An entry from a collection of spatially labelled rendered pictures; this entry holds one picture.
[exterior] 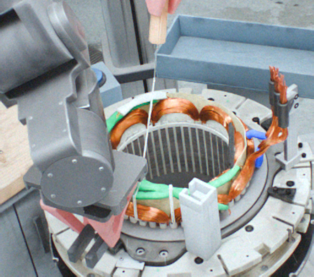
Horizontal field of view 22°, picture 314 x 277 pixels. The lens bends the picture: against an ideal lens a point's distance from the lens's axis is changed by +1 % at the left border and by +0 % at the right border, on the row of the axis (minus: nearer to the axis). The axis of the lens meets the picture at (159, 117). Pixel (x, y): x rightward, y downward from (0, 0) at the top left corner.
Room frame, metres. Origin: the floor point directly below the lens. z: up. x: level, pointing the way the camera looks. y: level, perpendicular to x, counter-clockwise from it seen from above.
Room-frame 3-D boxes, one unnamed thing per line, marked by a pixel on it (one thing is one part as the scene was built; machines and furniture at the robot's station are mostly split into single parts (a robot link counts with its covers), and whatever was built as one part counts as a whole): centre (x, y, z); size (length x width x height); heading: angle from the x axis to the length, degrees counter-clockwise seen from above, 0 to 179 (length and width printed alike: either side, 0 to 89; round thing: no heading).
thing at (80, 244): (0.54, 0.09, 1.17); 0.04 x 0.01 x 0.02; 148
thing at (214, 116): (0.73, -0.07, 1.12); 0.06 x 0.02 x 0.04; 42
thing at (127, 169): (0.55, 0.08, 1.28); 0.10 x 0.07 x 0.07; 58
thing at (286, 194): (0.63, -0.12, 1.10); 0.03 x 0.02 x 0.01; 62
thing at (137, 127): (0.75, 0.04, 1.12); 0.05 x 0.01 x 0.02; 132
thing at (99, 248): (0.53, 0.08, 1.17); 0.04 x 0.01 x 0.02; 148
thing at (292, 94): (0.67, -0.14, 1.20); 0.02 x 0.01 x 0.03; 124
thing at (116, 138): (0.75, 0.04, 1.12); 0.06 x 0.02 x 0.04; 132
